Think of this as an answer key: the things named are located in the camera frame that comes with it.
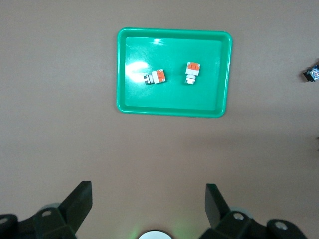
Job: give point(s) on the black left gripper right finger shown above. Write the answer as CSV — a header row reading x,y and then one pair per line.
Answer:
x,y
224,222

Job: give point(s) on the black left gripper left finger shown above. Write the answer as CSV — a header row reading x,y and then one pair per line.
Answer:
x,y
72,211

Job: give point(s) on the white orange push button switch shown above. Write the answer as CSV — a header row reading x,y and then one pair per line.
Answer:
x,y
192,72
158,76

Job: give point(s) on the green plastic tray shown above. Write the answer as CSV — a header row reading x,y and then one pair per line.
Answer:
x,y
174,99

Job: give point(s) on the red push button switch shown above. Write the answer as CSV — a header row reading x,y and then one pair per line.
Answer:
x,y
312,74

